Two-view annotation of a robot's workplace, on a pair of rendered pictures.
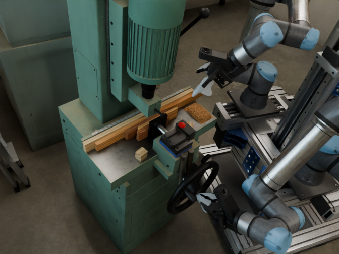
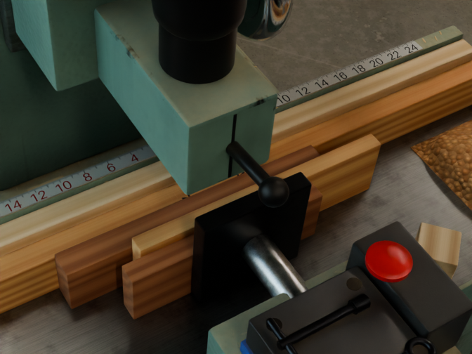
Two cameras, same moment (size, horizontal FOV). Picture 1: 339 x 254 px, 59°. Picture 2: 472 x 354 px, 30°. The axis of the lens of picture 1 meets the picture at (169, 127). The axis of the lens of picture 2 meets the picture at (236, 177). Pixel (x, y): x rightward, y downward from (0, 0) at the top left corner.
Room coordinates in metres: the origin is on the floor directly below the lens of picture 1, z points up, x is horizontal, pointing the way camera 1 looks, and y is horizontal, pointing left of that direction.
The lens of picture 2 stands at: (0.48, -0.02, 1.47)
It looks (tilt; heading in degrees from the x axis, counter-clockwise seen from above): 49 degrees down; 13
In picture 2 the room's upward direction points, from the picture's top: 6 degrees clockwise
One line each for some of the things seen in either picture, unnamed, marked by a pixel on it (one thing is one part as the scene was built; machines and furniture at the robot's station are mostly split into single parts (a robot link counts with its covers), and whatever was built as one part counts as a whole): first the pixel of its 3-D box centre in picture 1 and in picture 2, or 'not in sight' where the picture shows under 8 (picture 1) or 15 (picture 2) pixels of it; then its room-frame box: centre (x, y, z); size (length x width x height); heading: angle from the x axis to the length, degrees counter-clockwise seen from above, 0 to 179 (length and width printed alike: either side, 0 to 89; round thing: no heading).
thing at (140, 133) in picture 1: (153, 128); (225, 248); (0.87, 0.07, 0.93); 0.17 x 0.02 x 0.05; 139
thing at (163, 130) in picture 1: (162, 129); (272, 267); (0.85, 0.03, 0.95); 0.09 x 0.07 x 0.09; 139
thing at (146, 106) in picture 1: (144, 100); (182, 90); (0.92, 0.12, 1.03); 0.14 x 0.07 x 0.09; 49
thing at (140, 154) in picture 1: (141, 154); not in sight; (0.72, 0.09, 0.92); 0.04 x 0.03 x 0.04; 146
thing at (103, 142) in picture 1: (155, 115); (253, 176); (0.95, 0.07, 0.92); 0.62 x 0.02 x 0.04; 139
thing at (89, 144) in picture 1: (144, 117); (187, 179); (0.93, 0.12, 0.93); 0.60 x 0.02 x 0.05; 139
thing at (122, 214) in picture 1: (126, 174); not in sight; (0.98, 0.20, 0.36); 0.58 x 0.45 x 0.71; 49
